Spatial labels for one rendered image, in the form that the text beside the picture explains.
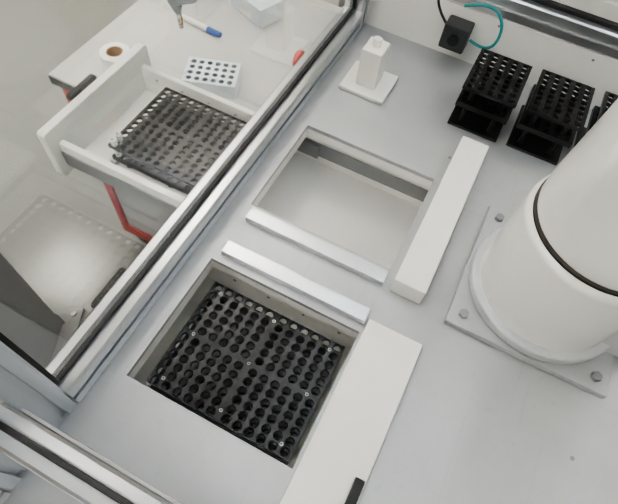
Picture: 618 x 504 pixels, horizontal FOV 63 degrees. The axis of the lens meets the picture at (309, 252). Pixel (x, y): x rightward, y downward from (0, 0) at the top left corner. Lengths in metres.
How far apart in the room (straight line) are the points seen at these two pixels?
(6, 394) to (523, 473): 0.59
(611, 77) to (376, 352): 0.69
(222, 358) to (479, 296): 0.37
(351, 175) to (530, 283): 0.46
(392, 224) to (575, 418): 0.44
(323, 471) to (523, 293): 0.33
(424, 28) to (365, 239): 0.45
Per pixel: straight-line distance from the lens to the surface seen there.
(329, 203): 0.96
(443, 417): 0.70
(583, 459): 0.77
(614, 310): 0.66
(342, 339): 0.80
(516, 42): 1.09
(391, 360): 0.69
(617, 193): 0.56
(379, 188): 1.00
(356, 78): 1.00
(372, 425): 0.66
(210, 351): 0.74
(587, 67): 1.10
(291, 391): 0.72
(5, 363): 0.54
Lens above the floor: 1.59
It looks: 59 degrees down
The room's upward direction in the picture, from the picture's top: 8 degrees clockwise
